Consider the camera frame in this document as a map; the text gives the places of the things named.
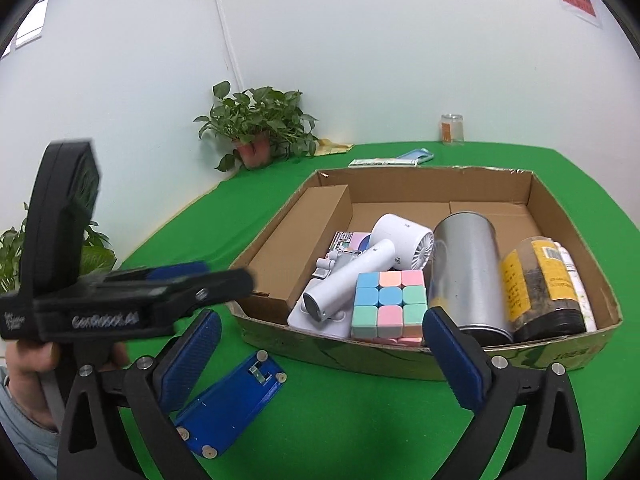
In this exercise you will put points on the white tube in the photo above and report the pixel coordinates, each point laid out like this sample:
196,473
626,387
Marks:
580,285

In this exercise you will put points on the colourful board game box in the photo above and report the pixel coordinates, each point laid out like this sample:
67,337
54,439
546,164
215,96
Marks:
357,240

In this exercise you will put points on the light blue packet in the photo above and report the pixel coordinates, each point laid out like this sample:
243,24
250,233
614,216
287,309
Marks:
420,155

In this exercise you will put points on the person's left hand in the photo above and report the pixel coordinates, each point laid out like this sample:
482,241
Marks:
25,370

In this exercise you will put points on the potted green plant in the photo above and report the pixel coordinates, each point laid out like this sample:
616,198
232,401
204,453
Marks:
260,115

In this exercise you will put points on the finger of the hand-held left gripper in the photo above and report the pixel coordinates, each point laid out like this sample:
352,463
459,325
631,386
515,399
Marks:
175,270
220,285

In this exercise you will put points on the blue plastic device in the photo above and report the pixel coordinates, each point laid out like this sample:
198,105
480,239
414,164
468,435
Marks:
220,405

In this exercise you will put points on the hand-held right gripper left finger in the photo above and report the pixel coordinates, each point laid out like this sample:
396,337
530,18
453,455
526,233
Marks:
192,355

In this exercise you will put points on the person's left forearm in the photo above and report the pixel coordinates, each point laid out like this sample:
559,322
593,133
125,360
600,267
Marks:
25,450

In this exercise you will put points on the large leafy plant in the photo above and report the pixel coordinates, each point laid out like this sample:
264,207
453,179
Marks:
97,255

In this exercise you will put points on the yellow label clear jar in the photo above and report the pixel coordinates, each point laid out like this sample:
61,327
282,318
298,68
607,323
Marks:
540,285

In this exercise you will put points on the white handheld fan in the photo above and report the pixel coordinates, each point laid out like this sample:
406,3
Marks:
395,232

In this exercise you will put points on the green tablecloth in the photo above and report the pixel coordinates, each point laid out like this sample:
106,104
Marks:
350,420

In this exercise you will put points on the long white carton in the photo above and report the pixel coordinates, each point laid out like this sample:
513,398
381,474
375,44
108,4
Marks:
380,162

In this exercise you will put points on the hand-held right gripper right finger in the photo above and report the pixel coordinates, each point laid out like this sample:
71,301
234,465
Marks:
455,360

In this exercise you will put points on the cardboard box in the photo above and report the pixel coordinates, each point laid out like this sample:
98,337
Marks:
300,240

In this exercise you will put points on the white flat device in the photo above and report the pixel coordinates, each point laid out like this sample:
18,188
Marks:
320,329

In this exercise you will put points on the silver metal can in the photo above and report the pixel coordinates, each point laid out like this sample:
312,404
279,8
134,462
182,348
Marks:
465,270

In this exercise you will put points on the yellow cloth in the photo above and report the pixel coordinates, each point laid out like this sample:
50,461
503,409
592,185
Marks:
332,149

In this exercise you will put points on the window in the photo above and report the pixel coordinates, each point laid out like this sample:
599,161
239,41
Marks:
30,25

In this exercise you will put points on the pastel puzzle cube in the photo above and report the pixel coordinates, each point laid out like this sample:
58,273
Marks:
390,305

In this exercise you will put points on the white wall conduit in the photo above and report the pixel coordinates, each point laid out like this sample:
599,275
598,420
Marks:
225,20

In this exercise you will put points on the small glass jar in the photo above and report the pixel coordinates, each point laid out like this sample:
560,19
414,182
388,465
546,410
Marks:
451,130

